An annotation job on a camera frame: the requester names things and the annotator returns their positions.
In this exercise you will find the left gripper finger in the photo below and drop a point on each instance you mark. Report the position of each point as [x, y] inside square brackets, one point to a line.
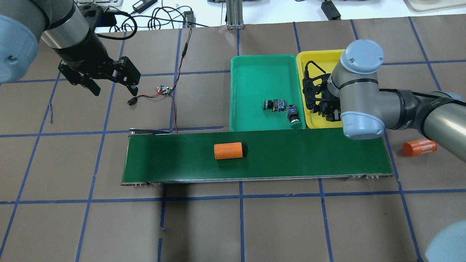
[91, 85]
[133, 90]

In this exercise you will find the small green circuit board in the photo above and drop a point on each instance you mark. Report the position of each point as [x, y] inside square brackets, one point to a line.
[163, 90]

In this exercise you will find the aluminium profile post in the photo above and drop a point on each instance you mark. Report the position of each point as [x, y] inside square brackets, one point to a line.
[234, 14]

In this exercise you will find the plain orange cylinder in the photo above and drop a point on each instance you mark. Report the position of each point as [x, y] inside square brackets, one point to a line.
[228, 151]

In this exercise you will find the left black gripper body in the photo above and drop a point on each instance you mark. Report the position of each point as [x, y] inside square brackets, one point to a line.
[84, 50]

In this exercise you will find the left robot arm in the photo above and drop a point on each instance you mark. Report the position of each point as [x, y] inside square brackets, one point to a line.
[69, 30]

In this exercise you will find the green plastic tray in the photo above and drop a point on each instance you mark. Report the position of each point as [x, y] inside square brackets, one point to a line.
[259, 78]

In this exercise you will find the orange cylinder marked 4680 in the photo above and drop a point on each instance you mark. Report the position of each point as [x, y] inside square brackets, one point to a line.
[419, 147]

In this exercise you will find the black power brick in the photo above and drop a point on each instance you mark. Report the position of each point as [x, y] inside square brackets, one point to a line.
[330, 11]

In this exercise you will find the black barrel connector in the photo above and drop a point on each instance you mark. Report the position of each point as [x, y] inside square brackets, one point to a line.
[133, 101]

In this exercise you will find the green conveyor belt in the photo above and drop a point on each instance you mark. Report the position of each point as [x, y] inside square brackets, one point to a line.
[268, 155]

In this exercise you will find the black power adapter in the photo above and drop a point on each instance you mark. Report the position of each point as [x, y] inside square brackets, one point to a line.
[141, 6]

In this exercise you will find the green push button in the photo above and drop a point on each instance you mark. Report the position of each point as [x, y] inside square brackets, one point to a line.
[293, 117]
[275, 105]

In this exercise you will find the yellow plastic tray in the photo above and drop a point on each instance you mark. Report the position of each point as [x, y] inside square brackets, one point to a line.
[327, 60]

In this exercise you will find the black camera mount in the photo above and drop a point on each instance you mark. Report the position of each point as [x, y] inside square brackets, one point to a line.
[315, 90]

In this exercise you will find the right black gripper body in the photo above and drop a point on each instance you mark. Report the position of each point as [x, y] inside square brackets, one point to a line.
[330, 113]

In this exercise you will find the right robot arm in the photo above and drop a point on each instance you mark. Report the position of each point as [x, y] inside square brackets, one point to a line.
[351, 94]

